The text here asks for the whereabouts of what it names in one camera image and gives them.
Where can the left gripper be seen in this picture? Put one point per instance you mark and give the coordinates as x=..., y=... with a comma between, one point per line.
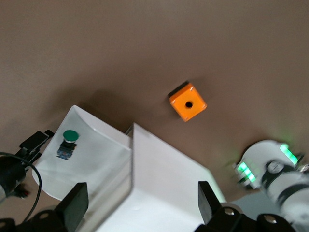
x=10, y=174

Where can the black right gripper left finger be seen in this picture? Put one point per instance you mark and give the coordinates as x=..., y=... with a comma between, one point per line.
x=72, y=205

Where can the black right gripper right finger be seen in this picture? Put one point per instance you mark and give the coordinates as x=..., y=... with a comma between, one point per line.
x=210, y=205

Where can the green mushroom push button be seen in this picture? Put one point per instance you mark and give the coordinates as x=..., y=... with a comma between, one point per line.
x=70, y=135

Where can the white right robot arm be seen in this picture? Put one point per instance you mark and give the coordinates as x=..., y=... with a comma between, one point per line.
x=289, y=183

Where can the orange button enclosure box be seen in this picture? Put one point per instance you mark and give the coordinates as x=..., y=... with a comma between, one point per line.
x=188, y=104

